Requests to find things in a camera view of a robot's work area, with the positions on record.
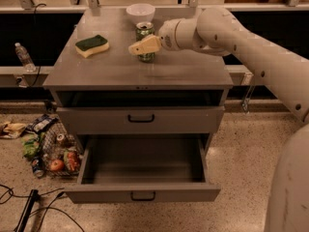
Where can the grey drawer cabinet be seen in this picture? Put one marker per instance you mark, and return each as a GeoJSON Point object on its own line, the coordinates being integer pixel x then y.
{"type": "Point", "coordinates": [116, 79]}

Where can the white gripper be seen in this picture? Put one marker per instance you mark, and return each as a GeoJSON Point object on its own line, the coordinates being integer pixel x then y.
{"type": "Point", "coordinates": [166, 37]}

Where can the green yellow sponge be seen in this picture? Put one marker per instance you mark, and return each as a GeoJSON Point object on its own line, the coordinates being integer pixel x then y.
{"type": "Point", "coordinates": [91, 46]}

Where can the red apple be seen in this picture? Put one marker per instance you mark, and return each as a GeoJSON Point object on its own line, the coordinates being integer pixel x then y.
{"type": "Point", "coordinates": [56, 165]}

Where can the red green snack bag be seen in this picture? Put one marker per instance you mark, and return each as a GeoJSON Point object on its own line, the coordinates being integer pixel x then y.
{"type": "Point", "coordinates": [72, 161]}

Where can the blue soda can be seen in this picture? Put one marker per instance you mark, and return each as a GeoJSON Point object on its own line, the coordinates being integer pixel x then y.
{"type": "Point", "coordinates": [37, 167]}

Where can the wire basket on floor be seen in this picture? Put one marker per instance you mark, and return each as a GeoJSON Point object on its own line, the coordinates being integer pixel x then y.
{"type": "Point", "coordinates": [52, 151]}

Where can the white bowl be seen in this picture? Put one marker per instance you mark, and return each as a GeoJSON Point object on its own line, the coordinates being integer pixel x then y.
{"type": "Point", "coordinates": [140, 12]}

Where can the green chip bag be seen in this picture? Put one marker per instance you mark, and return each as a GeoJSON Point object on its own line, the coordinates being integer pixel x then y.
{"type": "Point", "coordinates": [32, 144]}

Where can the black stand base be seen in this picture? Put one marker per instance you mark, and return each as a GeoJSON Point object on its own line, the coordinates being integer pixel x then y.
{"type": "Point", "coordinates": [33, 197]}

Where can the green soda can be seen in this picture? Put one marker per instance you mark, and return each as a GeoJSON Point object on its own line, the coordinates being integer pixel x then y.
{"type": "Point", "coordinates": [142, 30]}

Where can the open grey lower drawer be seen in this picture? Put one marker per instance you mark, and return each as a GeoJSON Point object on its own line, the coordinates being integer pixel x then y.
{"type": "Point", "coordinates": [144, 168]}

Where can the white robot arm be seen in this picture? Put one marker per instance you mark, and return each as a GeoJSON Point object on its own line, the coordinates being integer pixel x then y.
{"type": "Point", "coordinates": [215, 31]}

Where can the tan can in basket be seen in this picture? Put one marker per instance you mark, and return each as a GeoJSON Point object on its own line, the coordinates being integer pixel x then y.
{"type": "Point", "coordinates": [62, 140]}

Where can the blue chip bag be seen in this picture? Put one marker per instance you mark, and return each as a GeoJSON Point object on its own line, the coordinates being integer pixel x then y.
{"type": "Point", "coordinates": [41, 124]}

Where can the clear plastic water bottle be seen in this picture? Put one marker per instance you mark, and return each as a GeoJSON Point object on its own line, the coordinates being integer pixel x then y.
{"type": "Point", "coordinates": [24, 58]}

